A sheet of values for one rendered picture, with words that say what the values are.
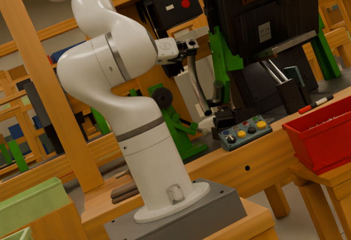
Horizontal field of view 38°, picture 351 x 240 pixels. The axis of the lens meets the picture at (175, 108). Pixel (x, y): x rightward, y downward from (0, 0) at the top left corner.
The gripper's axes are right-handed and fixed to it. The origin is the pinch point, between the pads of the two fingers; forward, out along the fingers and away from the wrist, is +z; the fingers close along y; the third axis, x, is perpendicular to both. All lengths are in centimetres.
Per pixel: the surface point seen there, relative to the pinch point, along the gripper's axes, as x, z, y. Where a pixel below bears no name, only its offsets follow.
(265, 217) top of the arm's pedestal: -29, -8, -88
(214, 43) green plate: -5.7, 7.3, -5.3
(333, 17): 478, 460, 575
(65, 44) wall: 627, -56, 780
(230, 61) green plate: -3.3, 11.0, -13.4
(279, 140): -2, 15, -50
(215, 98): 6.5, 4.2, -20.7
